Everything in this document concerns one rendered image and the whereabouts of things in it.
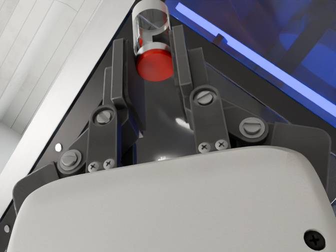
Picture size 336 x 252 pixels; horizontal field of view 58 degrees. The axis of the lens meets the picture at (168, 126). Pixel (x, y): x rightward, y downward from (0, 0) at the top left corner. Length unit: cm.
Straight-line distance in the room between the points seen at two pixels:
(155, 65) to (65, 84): 47
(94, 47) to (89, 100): 10
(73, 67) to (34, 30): 273
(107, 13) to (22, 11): 283
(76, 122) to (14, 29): 287
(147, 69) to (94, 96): 42
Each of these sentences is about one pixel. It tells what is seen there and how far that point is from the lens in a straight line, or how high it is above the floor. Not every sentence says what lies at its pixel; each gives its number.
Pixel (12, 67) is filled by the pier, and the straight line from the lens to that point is 346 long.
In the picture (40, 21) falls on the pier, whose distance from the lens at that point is 331.
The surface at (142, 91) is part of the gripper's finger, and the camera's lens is 16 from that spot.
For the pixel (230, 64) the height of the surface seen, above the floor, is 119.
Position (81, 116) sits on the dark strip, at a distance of 59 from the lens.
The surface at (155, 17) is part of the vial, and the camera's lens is 17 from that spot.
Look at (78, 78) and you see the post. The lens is 60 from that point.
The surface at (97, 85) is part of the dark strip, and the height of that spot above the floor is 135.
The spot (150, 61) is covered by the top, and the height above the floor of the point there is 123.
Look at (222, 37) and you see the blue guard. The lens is 49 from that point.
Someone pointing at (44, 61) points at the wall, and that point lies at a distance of 361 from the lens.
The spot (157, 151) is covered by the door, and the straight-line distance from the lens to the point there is 51.
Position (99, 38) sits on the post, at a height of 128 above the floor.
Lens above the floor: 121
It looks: 13 degrees up
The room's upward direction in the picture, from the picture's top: 144 degrees counter-clockwise
